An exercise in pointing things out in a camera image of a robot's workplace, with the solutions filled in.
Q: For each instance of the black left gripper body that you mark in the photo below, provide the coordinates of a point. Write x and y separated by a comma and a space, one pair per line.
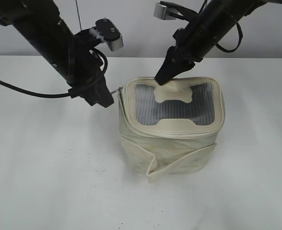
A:
83, 89

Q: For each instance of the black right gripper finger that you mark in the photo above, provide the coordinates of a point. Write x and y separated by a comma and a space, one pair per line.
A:
170, 69

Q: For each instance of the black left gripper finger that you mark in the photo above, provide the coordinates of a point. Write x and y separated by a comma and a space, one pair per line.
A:
99, 94

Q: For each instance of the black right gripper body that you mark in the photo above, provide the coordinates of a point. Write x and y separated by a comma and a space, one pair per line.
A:
179, 58

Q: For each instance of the cream zippered bag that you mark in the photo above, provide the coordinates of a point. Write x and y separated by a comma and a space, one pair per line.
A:
170, 129

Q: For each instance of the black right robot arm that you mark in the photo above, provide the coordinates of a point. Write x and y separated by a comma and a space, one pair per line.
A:
203, 31

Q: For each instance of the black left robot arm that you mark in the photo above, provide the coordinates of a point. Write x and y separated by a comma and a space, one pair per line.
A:
73, 56

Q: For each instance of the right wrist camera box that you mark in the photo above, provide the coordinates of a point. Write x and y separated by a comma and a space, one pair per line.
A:
167, 11

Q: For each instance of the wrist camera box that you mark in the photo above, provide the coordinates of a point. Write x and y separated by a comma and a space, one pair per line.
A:
106, 32
167, 11

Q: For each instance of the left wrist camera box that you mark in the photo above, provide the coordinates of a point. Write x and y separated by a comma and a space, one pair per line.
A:
106, 32

